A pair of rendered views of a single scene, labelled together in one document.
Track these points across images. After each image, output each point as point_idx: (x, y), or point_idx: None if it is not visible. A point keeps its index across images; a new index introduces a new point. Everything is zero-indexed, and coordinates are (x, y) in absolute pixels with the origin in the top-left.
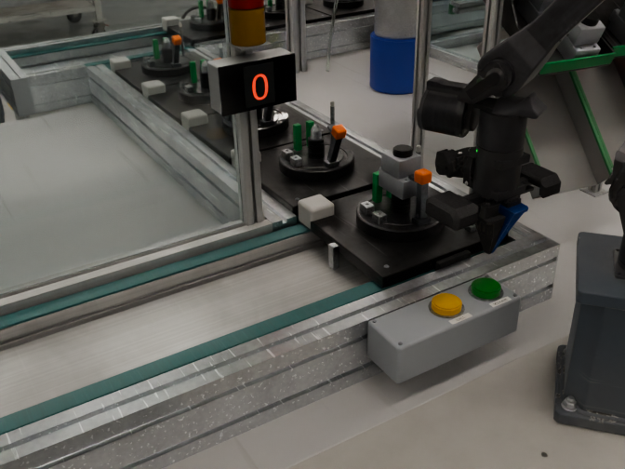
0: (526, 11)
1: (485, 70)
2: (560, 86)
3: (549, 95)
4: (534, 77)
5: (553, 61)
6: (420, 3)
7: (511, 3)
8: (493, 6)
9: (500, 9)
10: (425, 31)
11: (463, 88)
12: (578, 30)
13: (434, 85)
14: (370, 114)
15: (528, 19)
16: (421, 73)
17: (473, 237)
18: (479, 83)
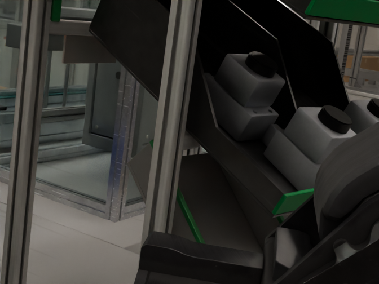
0: (219, 106)
1: (360, 221)
2: (254, 229)
3: (242, 244)
4: (217, 215)
5: (295, 192)
6: (23, 84)
7: (205, 88)
8: (176, 91)
9: (186, 97)
10: (31, 132)
11: (254, 269)
12: (326, 138)
13: (166, 257)
14: None
15: (223, 118)
16: (22, 207)
17: None
18: (347, 261)
